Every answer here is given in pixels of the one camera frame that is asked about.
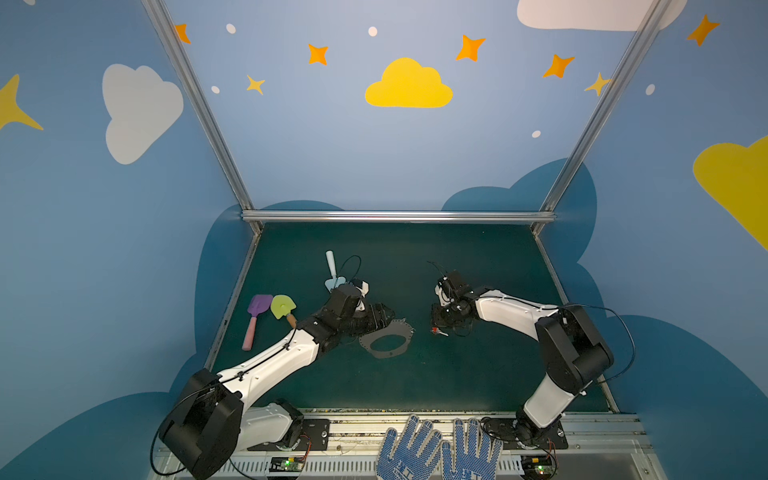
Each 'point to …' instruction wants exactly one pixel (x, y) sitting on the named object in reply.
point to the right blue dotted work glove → (476, 462)
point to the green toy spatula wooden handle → (281, 305)
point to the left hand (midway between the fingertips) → (393, 318)
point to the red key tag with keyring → (435, 330)
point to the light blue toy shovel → (334, 281)
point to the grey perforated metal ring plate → (397, 327)
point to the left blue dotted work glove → (401, 456)
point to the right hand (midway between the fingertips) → (435, 318)
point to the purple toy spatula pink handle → (258, 304)
